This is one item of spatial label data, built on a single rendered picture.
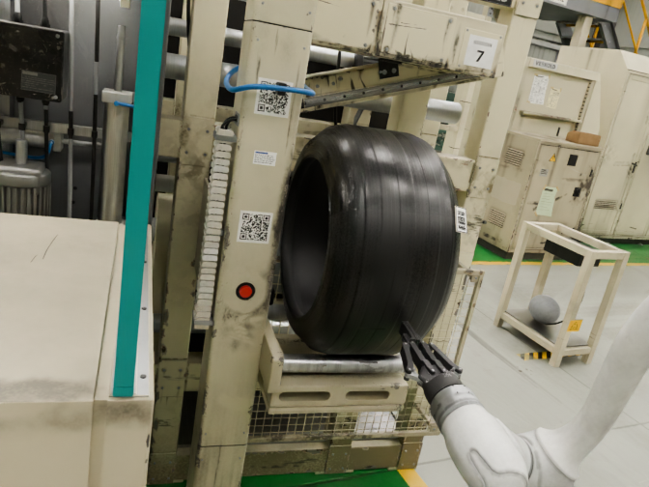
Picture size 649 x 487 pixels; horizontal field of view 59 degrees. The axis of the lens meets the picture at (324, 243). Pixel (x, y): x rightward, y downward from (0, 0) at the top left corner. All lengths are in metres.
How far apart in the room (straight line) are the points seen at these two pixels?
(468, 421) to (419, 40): 1.01
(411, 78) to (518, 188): 4.37
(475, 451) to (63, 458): 0.64
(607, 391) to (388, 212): 0.52
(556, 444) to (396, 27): 1.07
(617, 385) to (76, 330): 0.80
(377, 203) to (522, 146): 4.94
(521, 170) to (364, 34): 4.62
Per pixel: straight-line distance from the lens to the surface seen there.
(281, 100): 1.26
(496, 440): 1.02
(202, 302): 1.38
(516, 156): 6.14
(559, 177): 6.28
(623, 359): 1.01
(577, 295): 3.88
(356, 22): 1.57
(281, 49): 1.25
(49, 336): 0.71
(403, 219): 1.22
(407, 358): 1.19
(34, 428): 0.62
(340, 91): 1.71
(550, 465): 1.12
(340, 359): 1.44
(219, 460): 1.62
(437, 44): 1.66
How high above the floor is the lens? 1.61
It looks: 18 degrees down
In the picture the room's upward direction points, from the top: 11 degrees clockwise
